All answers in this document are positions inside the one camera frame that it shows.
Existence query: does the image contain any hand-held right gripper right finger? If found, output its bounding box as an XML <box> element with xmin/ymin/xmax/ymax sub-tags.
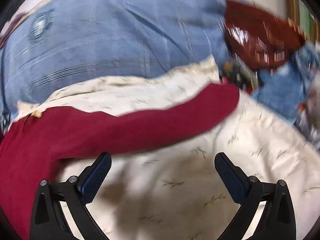
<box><xmin>214</xmin><ymin>152</ymin><xmax>297</xmax><ymax>240</ymax></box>

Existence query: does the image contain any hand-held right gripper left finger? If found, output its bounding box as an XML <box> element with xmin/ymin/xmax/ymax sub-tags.
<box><xmin>29</xmin><ymin>152</ymin><xmax>112</xmax><ymax>240</ymax></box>

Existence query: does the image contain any dark red sweater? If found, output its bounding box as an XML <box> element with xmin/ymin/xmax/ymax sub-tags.
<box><xmin>0</xmin><ymin>81</ymin><xmax>240</xmax><ymax>240</ymax></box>

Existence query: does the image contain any cream floral bed sheet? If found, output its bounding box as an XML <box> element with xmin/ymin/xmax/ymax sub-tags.
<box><xmin>7</xmin><ymin>55</ymin><xmax>320</xmax><ymax>240</ymax></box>

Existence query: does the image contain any blue denim garment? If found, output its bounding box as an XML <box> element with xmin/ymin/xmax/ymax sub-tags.
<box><xmin>250</xmin><ymin>41</ymin><xmax>320</xmax><ymax>128</ymax></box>

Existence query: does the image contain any blue plaid pillow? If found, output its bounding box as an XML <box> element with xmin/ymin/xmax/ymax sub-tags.
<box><xmin>0</xmin><ymin>0</ymin><xmax>240</xmax><ymax>135</ymax></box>

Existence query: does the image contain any maroon printed garment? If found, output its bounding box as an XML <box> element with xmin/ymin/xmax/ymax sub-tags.
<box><xmin>224</xmin><ymin>0</ymin><xmax>305</xmax><ymax>72</ymax></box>

